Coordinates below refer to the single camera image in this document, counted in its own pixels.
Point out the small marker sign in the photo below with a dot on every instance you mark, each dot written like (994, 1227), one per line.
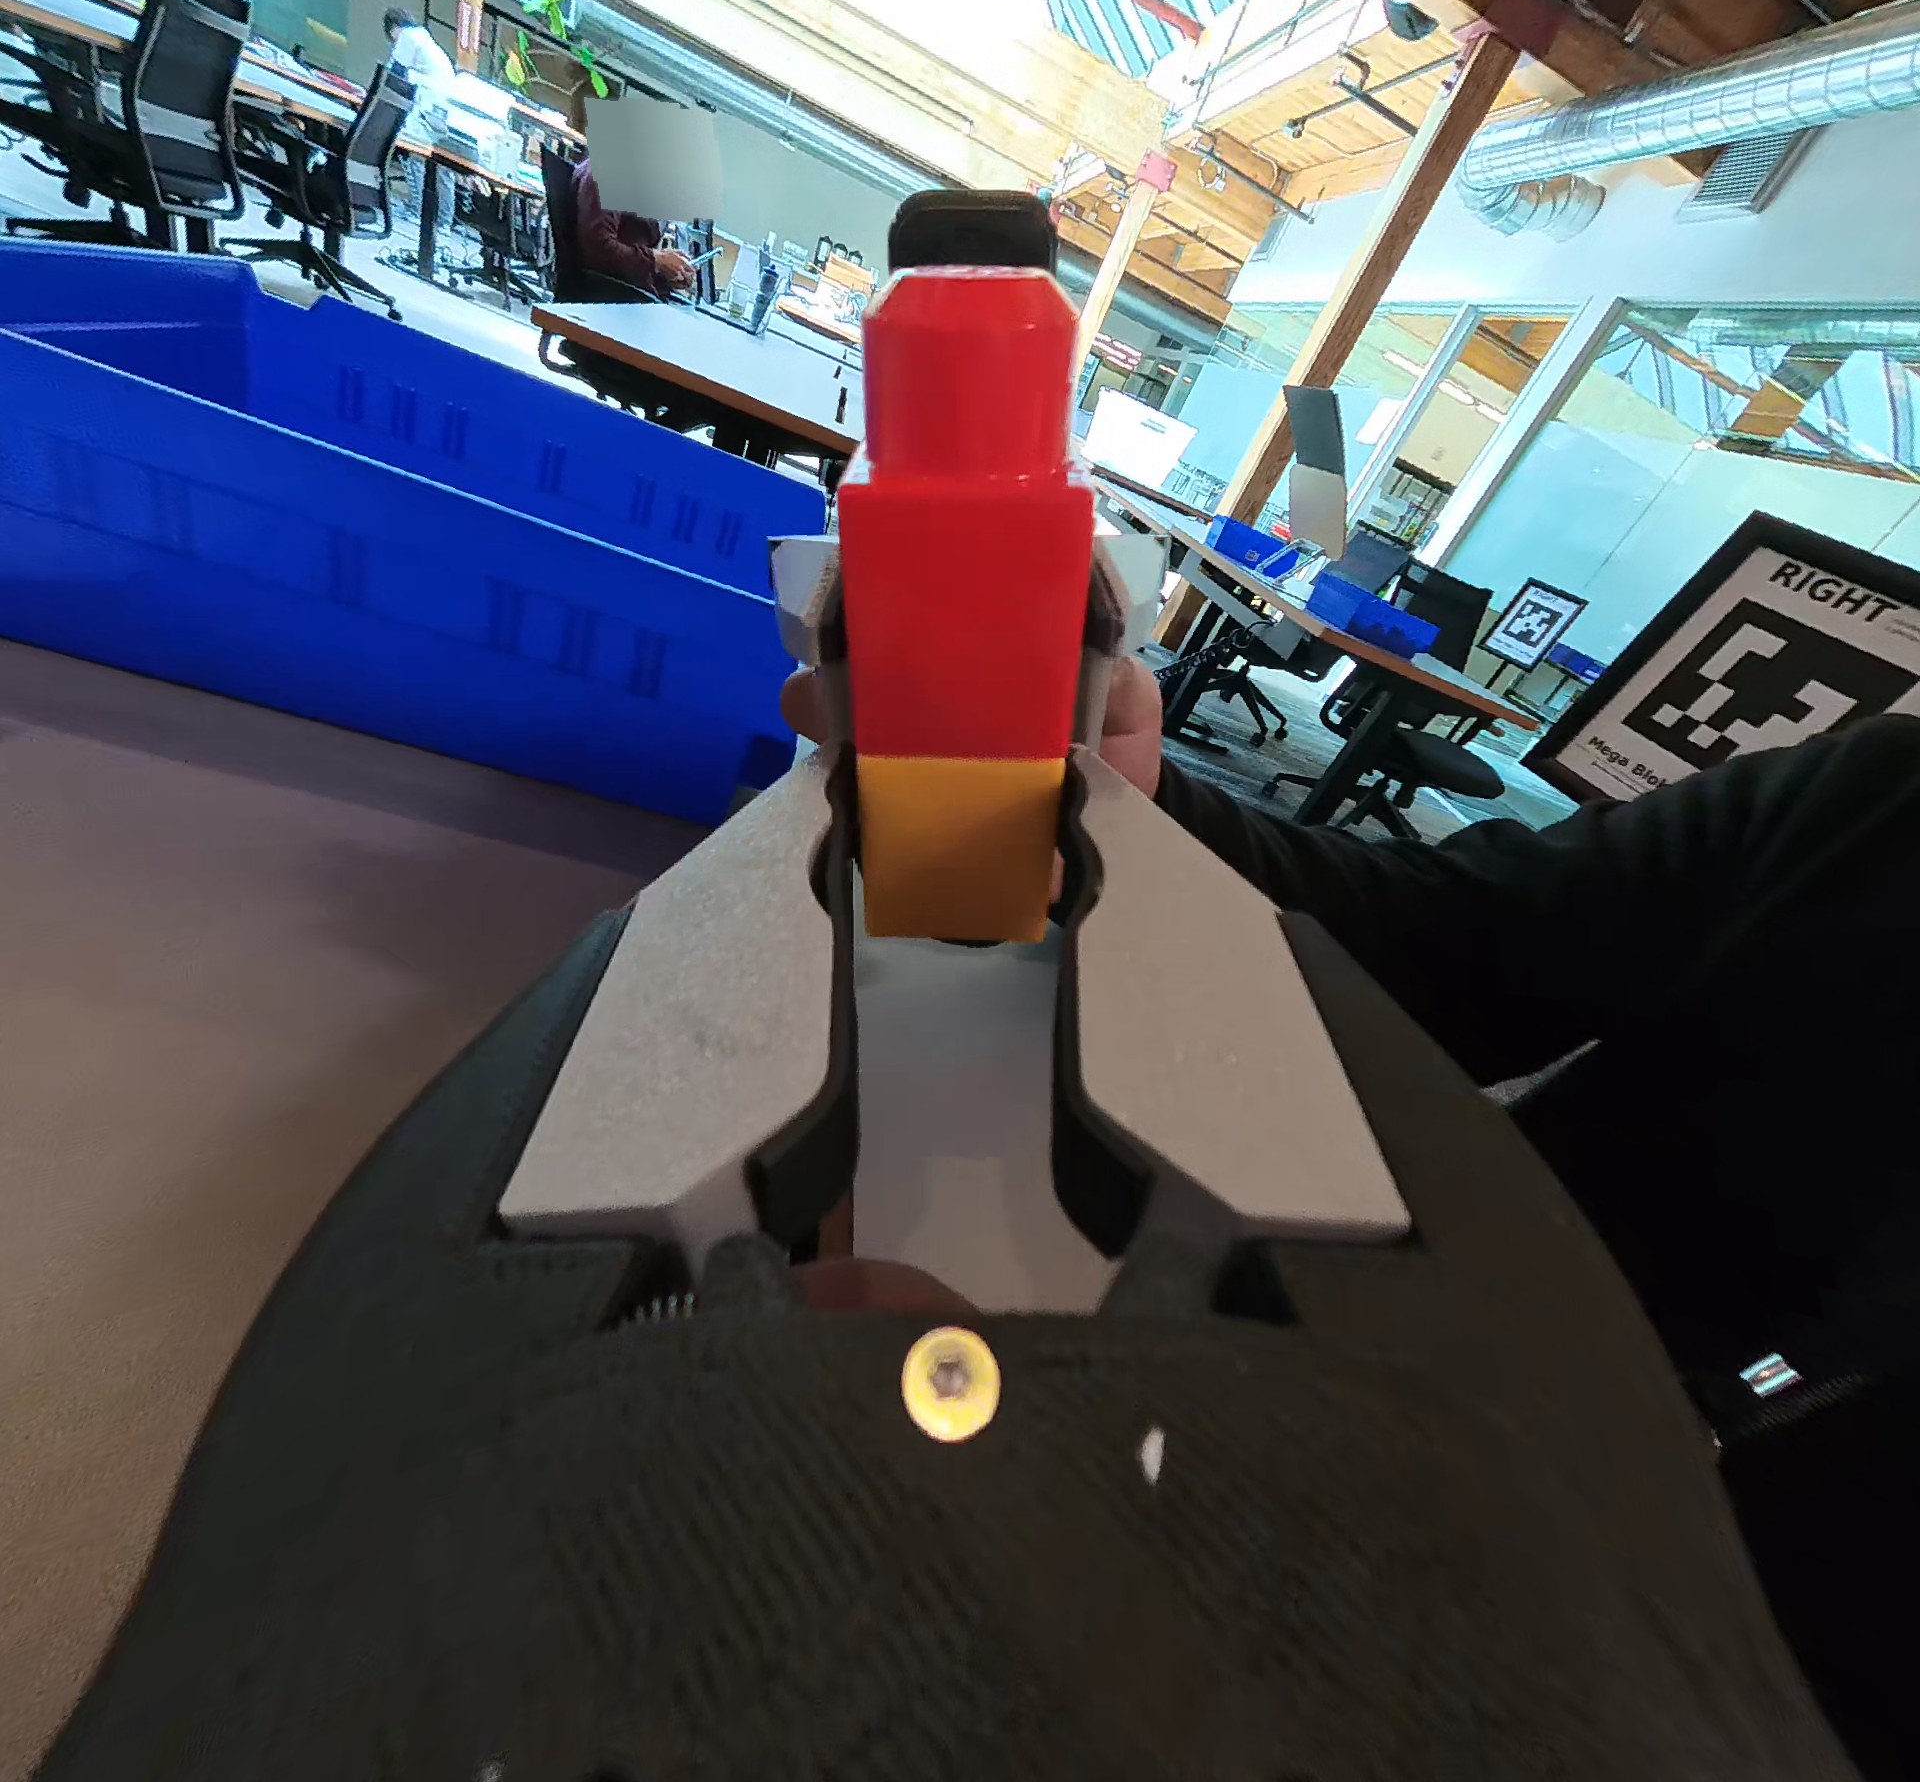
(1532, 625)

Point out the person's right hand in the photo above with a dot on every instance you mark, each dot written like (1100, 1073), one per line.
(1137, 726)

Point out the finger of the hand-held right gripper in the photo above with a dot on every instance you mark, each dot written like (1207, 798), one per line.
(1132, 576)
(804, 590)

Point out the silver ventilation duct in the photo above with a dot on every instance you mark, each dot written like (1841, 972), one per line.
(1650, 118)

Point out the grey upright board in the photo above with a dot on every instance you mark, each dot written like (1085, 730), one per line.
(1317, 477)

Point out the red building block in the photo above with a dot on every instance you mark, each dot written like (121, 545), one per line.
(960, 613)

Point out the black framed marker sign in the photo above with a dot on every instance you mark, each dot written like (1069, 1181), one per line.
(1726, 672)

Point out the person's right forearm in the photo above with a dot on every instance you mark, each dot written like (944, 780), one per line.
(1576, 882)

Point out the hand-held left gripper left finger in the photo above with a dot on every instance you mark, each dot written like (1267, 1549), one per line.
(659, 1061)

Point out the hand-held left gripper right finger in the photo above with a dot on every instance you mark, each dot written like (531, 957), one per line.
(1222, 1061)

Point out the black office chair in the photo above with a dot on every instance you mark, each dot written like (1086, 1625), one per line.
(369, 177)
(188, 87)

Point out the grey topped desk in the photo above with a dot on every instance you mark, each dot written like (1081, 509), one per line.
(704, 363)

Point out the yellow building block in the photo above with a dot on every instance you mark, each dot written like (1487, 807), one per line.
(953, 844)

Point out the long wooden desk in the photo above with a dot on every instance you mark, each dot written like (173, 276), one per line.
(1441, 680)

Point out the small blue bin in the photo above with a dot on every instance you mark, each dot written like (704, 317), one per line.
(1260, 545)
(1372, 613)

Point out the blue plastic bin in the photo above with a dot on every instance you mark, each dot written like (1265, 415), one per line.
(374, 582)

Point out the green plant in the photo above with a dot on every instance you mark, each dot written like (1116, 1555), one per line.
(554, 41)

